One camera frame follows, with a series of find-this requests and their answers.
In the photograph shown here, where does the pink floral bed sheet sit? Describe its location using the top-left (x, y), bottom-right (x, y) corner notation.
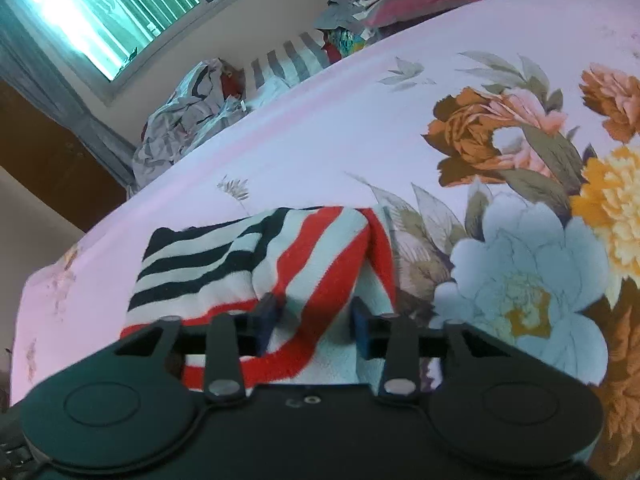
top-left (10, 0), bottom-right (639, 479)

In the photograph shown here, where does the brown wooden door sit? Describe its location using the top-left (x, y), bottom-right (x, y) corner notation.
top-left (0, 82), bottom-right (126, 232)

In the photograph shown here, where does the crumpled grey clothes pile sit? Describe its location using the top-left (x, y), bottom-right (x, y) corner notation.
top-left (132, 58), bottom-right (247, 190)

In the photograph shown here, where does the window with green curtain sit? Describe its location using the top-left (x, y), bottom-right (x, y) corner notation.
top-left (1, 0), bottom-right (215, 104)

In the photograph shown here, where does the striped black white red sweater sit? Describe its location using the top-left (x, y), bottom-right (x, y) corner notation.
top-left (122, 206), bottom-right (396, 388)

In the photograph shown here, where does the left grey curtain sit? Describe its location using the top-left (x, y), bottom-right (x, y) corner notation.
top-left (1, 4), bottom-right (136, 190)

